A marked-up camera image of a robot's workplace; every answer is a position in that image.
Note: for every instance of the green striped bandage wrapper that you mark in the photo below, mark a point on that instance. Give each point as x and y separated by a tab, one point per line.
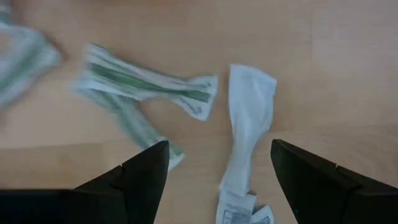
133	124
140	82
25	68

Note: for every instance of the black printed white packet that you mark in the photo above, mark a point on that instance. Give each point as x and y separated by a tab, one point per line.
264	217
234	211

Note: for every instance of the plain white bandage wrapper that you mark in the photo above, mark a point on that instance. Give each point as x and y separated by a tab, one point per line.
248	109

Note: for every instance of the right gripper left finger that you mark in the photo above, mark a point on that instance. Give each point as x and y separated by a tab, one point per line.
136	186

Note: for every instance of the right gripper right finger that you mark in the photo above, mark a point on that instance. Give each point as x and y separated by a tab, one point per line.
311	189

